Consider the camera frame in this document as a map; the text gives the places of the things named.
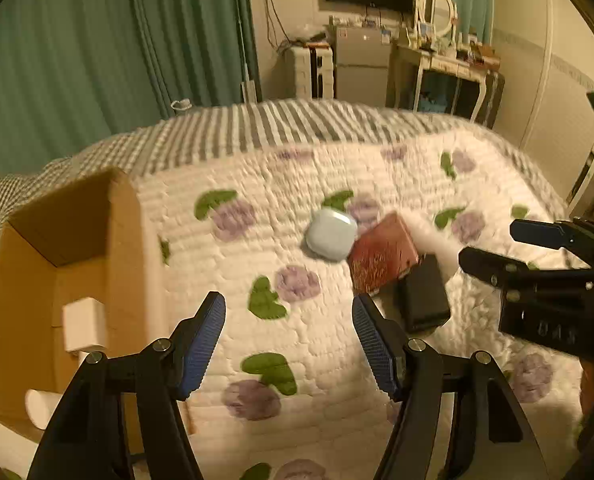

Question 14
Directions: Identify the black rectangular box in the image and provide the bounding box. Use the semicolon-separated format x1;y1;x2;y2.
395;253;452;334

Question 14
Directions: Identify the white charger block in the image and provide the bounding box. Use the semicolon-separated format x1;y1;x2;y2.
62;298;108;353

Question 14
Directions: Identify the cardboard box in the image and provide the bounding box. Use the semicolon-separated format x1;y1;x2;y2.
0;168;198;461

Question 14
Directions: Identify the black cable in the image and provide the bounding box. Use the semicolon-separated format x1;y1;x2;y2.
264;0;298;54

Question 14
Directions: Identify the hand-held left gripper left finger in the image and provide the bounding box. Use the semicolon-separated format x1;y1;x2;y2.
26;291;226;480

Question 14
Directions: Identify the silver mini fridge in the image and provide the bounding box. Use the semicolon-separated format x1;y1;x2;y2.
327;24;394;104

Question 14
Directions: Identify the light blue earbuds case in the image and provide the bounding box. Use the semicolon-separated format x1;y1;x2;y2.
304;208;360;262

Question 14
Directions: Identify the dressing table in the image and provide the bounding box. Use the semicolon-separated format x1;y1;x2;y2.
386;42;506;130

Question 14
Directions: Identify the red patterned box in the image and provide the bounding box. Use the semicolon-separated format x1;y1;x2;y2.
347;212;420;296

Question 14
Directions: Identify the floral quilted blanket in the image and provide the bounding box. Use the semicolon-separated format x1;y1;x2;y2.
130;128;592;480

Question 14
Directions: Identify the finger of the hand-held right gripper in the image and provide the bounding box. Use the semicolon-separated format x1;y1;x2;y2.
459;246;542;289
510;218;578;251

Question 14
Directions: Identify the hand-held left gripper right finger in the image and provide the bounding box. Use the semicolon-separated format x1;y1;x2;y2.
353;294;548;480

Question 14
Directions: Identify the round vanity mirror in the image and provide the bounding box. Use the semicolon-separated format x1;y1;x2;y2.
415;0;458;41

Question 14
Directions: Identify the white cylinder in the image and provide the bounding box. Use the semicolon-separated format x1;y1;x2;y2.
25;389;60;430

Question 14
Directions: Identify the white suitcase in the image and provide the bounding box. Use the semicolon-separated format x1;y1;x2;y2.
285;44;338;101

